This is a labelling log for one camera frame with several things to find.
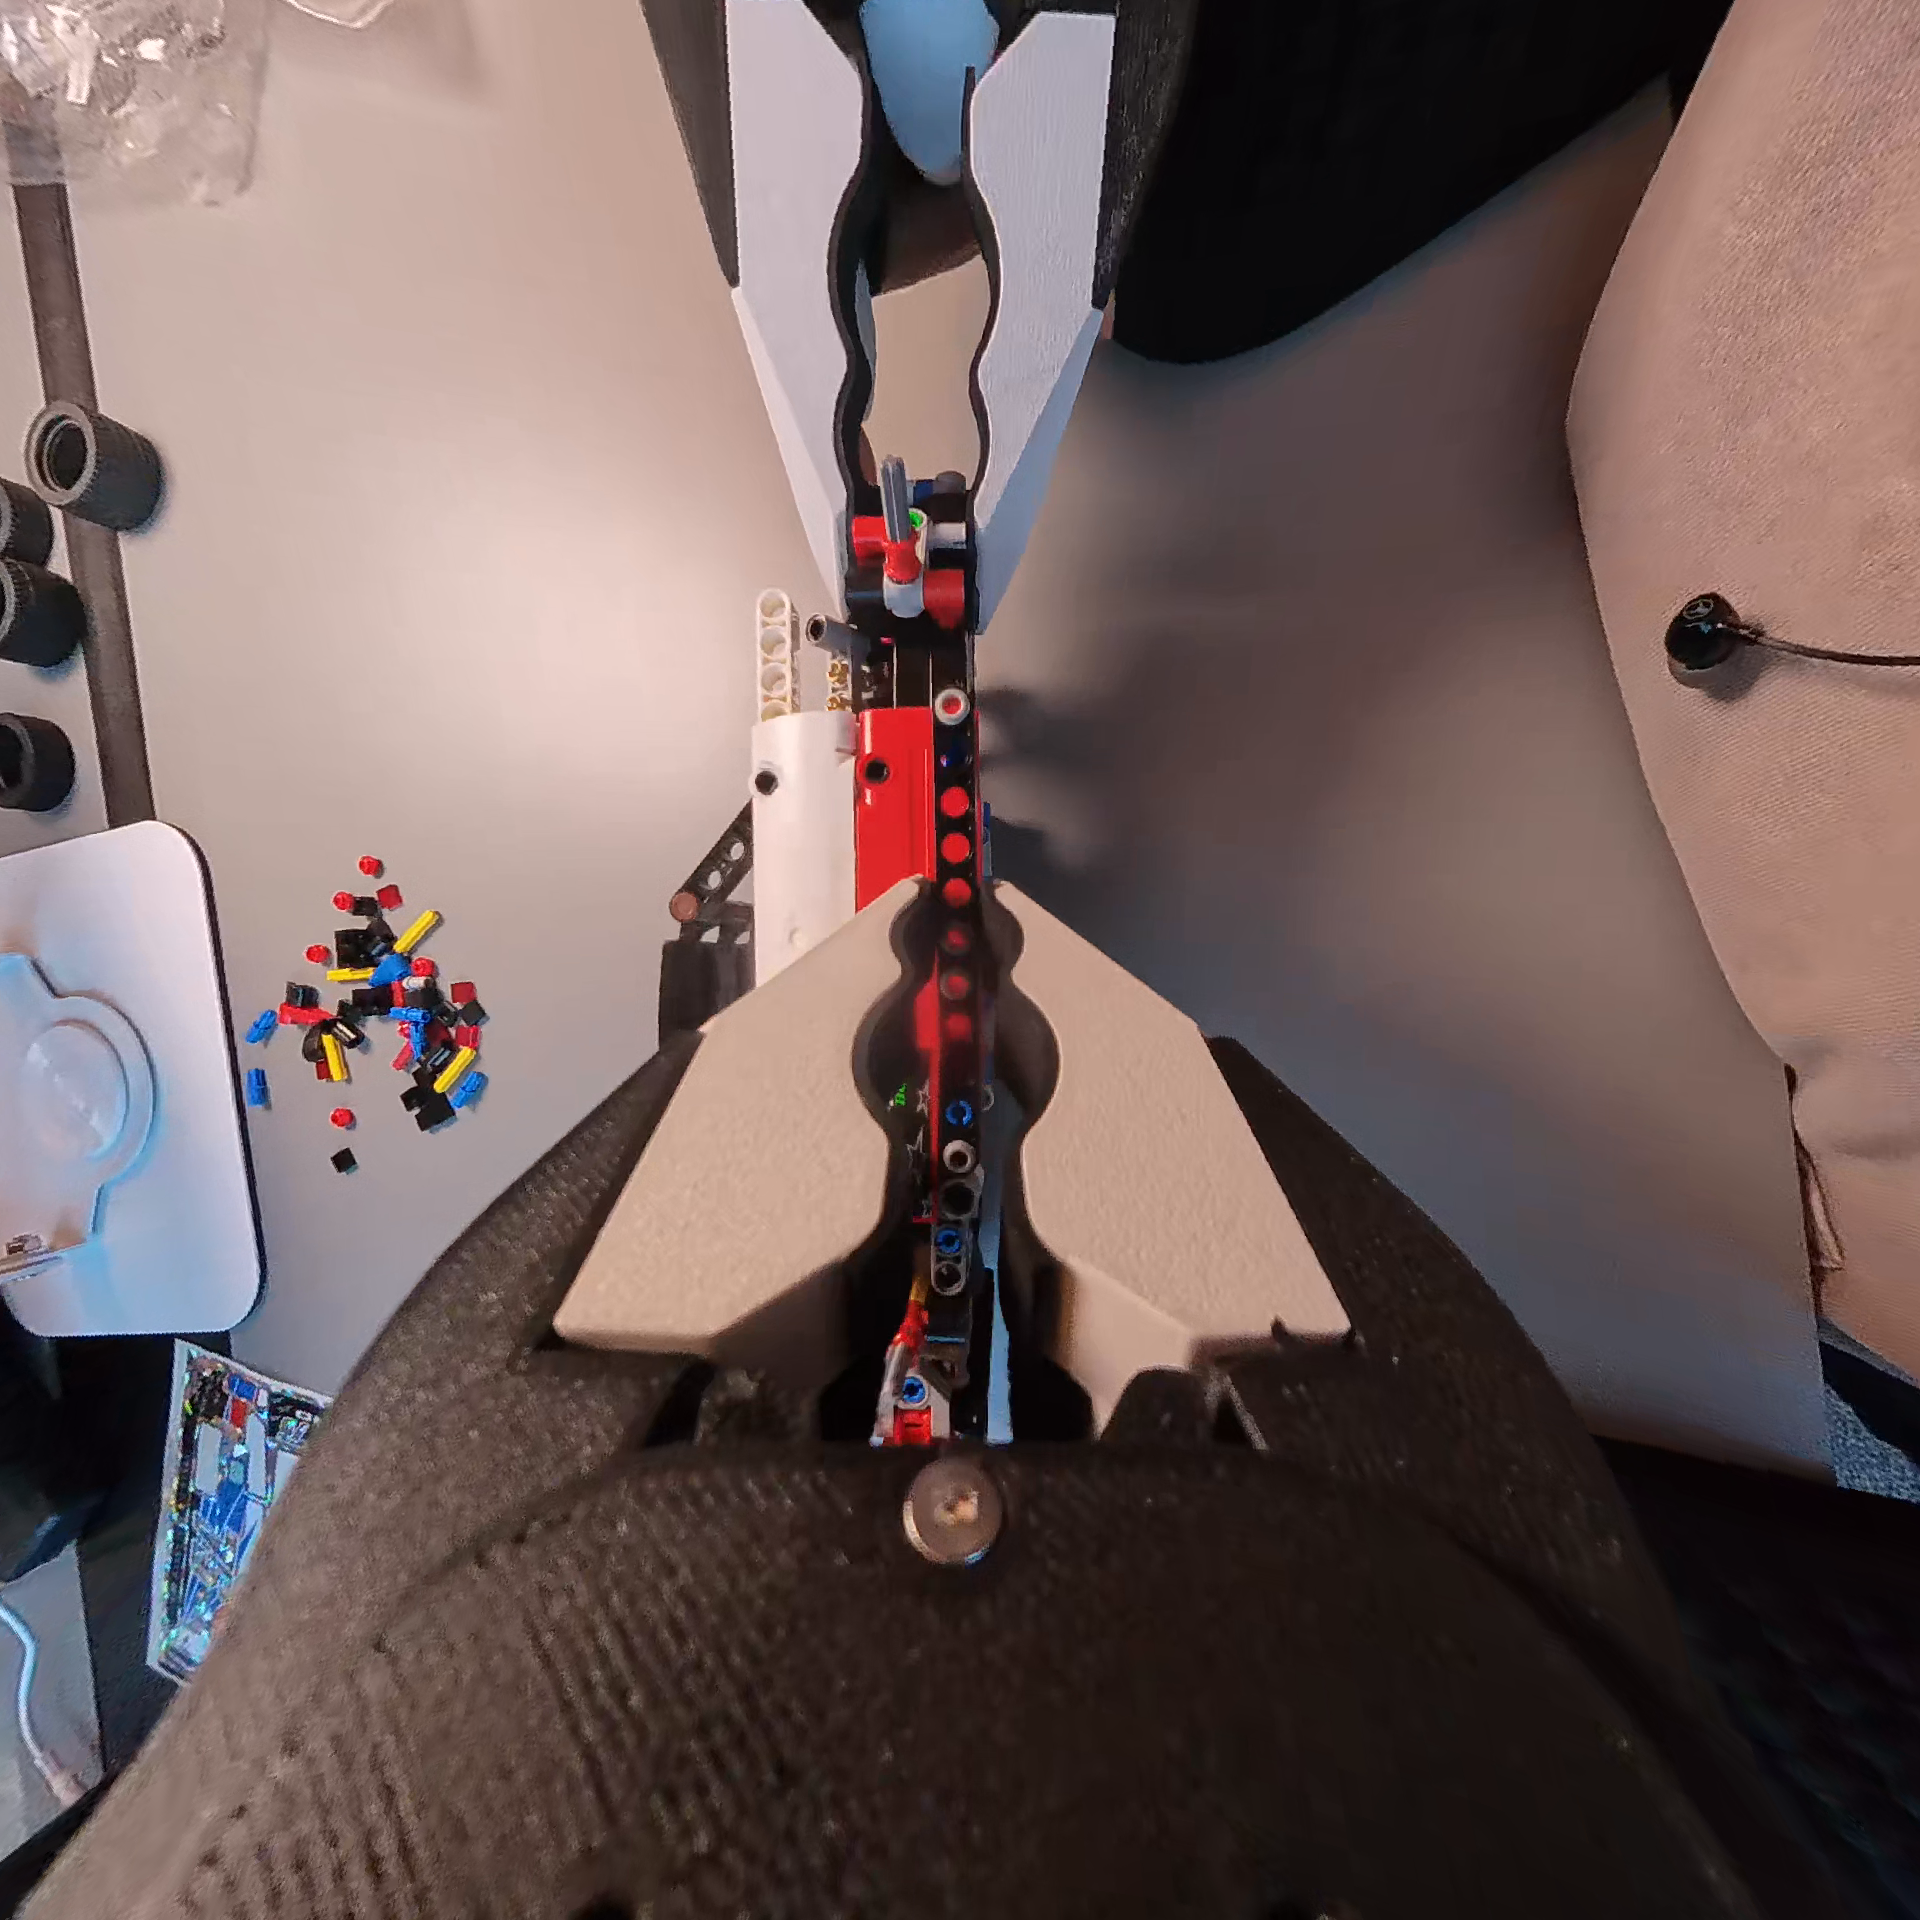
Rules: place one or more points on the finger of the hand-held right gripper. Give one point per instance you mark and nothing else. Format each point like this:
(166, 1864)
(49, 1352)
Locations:
(788, 181)
(1049, 181)

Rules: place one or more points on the crumpled clear plastic bag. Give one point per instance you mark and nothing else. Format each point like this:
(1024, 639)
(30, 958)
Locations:
(120, 77)

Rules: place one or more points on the black lego tyre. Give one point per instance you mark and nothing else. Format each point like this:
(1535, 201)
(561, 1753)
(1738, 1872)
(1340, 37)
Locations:
(37, 613)
(23, 517)
(32, 761)
(89, 464)

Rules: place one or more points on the lego race car model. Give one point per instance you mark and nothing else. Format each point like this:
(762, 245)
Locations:
(893, 781)

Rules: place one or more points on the pile of small colourful pieces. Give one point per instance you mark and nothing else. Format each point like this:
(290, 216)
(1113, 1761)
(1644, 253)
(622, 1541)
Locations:
(389, 1019)

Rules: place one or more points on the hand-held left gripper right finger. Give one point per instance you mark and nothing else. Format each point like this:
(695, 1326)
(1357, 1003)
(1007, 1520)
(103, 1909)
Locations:
(1184, 1201)

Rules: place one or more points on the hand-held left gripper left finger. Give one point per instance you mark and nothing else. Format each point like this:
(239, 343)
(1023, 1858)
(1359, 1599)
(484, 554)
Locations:
(721, 1201)

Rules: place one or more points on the black textured wrist rest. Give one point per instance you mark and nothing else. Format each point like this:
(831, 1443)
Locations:
(1425, 149)

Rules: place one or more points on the long black lego beam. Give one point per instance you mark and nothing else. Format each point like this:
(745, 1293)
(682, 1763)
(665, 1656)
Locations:
(954, 825)

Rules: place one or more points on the white book stand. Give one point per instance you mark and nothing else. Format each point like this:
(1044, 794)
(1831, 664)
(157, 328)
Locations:
(166, 1050)

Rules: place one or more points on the holographic sticker sheet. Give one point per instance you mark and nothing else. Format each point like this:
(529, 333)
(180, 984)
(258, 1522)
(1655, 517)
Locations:
(224, 1499)

